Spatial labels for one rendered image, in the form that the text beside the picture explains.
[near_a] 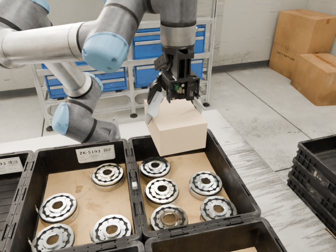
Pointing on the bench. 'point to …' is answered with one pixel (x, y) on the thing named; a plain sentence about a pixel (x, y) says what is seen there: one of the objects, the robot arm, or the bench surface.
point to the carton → (177, 127)
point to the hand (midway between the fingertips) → (173, 118)
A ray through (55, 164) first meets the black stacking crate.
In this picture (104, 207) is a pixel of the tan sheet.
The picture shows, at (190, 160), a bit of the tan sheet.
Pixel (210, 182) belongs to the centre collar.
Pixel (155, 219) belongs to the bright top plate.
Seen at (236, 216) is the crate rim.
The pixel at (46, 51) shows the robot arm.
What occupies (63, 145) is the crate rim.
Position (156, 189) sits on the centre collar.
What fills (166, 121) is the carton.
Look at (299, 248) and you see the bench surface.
